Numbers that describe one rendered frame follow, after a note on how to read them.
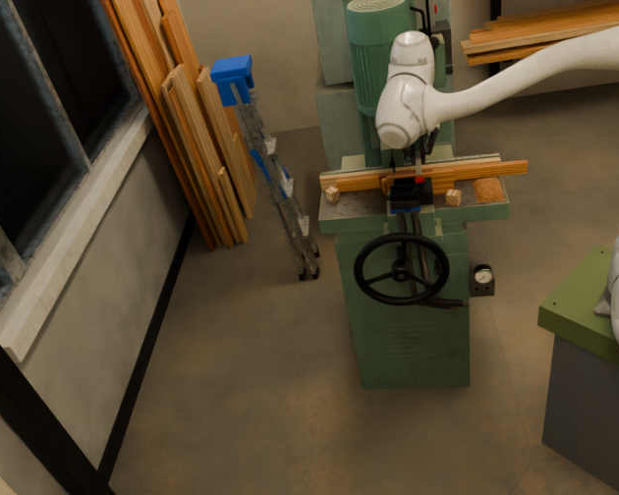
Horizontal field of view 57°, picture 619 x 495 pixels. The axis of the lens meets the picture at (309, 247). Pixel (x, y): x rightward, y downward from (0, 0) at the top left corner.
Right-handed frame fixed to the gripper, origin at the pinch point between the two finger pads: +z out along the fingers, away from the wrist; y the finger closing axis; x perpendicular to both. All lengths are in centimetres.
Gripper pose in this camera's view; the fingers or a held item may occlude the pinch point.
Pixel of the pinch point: (418, 163)
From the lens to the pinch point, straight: 168.5
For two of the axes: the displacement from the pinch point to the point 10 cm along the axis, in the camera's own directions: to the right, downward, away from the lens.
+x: -0.4, 8.1, -5.9
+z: 1.9, 5.8, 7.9
